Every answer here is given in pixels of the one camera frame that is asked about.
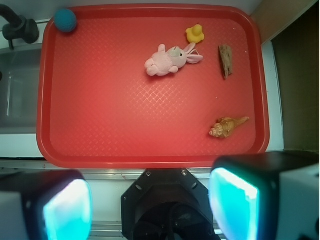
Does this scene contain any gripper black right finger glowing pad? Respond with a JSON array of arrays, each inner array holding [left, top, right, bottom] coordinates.
[[208, 151, 320, 240]]

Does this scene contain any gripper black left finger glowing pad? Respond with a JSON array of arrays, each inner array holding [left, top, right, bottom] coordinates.
[[0, 170, 93, 240]]

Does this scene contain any tan spiral seashell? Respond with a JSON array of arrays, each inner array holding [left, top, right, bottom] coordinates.
[[208, 116, 250, 139]]

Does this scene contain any red plastic tray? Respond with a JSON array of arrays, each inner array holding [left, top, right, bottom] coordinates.
[[36, 4, 270, 169]]

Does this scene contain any stainless steel sink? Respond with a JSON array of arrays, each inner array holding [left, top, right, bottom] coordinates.
[[0, 44, 42, 135]]

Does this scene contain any brown wood piece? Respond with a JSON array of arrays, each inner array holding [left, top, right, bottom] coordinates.
[[218, 44, 233, 80]]

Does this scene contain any pink plush bunny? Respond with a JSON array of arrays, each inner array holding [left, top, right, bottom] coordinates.
[[144, 43, 204, 77]]

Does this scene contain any yellow rubber duck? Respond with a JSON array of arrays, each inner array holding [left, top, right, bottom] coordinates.
[[185, 24, 205, 44]]

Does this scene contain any black sink faucet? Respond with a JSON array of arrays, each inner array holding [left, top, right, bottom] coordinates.
[[0, 4, 40, 51]]

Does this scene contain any blue ball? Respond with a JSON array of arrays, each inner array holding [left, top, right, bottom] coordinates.
[[54, 8, 77, 33]]

